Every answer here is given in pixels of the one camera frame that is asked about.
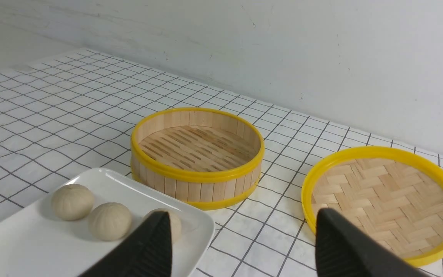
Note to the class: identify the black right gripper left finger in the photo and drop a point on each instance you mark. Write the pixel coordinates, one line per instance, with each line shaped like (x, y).
(146, 252)

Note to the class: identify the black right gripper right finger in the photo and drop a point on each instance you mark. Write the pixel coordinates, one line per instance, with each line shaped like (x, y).
(342, 250)

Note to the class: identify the steamed bun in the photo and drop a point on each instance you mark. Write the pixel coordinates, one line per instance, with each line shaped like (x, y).
(109, 221)
(175, 223)
(72, 202)

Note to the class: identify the steamed bun front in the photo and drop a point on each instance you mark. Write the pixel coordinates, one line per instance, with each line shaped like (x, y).
(109, 221)

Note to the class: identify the white square ceramic plate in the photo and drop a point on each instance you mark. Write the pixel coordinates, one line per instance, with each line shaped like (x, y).
(35, 243)

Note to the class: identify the woven bamboo steamer lid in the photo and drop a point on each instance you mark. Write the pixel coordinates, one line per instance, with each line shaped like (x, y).
(393, 196)

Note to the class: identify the bamboo steamer basket yellow rim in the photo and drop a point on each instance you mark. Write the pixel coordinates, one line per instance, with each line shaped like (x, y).
(204, 157)

